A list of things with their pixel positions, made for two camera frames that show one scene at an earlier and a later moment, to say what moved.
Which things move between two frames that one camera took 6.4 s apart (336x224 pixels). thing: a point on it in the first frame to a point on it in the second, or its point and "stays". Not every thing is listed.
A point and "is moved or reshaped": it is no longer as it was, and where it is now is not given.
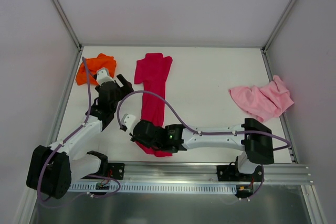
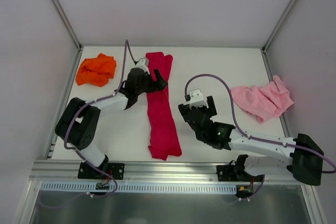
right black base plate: (232, 173) stays
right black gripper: (138, 131) to (196, 111)
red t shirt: (150, 70) is moved or reshaped
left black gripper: (118, 87) to (153, 82)
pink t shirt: (264, 103) stays
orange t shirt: (93, 65) stays
